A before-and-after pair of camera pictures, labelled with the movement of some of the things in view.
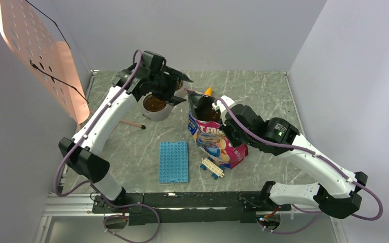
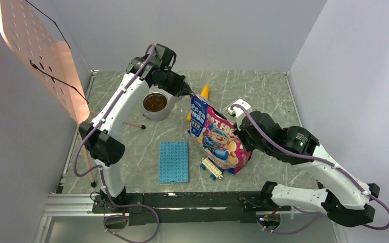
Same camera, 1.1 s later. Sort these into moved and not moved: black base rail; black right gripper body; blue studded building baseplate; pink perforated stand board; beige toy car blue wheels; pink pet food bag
Moved: black right gripper body; pink pet food bag
Not moved: blue studded building baseplate; beige toy car blue wheels; black base rail; pink perforated stand board
